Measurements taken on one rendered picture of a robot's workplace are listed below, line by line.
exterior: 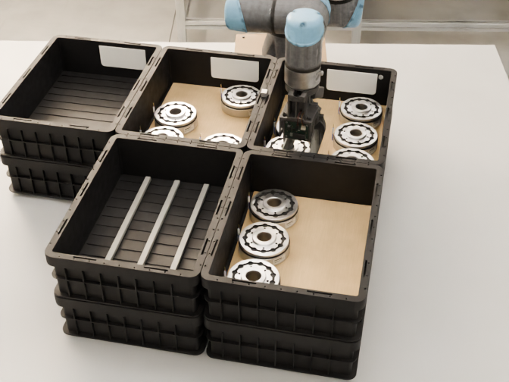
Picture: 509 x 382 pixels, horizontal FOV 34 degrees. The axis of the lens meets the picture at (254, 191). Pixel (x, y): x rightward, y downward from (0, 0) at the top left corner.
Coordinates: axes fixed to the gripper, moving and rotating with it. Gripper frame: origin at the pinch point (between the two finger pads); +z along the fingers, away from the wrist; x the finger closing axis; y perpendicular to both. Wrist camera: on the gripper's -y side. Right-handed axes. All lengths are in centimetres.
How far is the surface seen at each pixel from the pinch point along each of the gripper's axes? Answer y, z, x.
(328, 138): -12.8, 4.1, 3.2
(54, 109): -5, 4, -66
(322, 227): 18.9, 4.0, 9.5
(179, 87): -23.5, 4.1, -39.3
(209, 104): -18.0, 4.1, -28.9
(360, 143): -9.0, 1.2, 11.6
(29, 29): -173, 87, -184
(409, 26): -209, 76, -1
